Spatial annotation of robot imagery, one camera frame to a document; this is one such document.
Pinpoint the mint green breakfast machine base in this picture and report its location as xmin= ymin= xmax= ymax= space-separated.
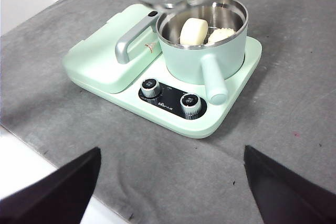
xmin=62 ymin=3 xmax=263 ymax=140

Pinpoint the mint green pot with handle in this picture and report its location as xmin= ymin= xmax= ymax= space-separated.
xmin=155 ymin=0 xmax=249 ymax=105

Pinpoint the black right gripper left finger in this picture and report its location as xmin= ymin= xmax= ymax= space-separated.
xmin=0 ymin=147 xmax=102 ymax=224

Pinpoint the plain smooth white steamed bun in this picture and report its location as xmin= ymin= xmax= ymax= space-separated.
xmin=179 ymin=17 xmax=209 ymax=47

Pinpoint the mint green griddle cover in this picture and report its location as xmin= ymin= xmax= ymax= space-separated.
xmin=62 ymin=4 xmax=164 ymax=95

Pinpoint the silver griddle cover handle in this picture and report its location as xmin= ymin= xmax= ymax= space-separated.
xmin=114 ymin=10 xmax=160 ymax=65

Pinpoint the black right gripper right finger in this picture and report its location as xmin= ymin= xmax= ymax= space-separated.
xmin=243 ymin=145 xmax=336 ymax=224

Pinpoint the pleated bun with green specks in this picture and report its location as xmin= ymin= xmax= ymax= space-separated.
xmin=207 ymin=27 xmax=236 ymax=45

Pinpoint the black control panel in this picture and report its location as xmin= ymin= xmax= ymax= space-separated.
xmin=138 ymin=78 xmax=208 ymax=121

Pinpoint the silver control knob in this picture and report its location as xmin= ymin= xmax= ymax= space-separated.
xmin=180 ymin=92 xmax=203 ymax=116
xmin=140 ymin=78 xmax=162 ymax=98

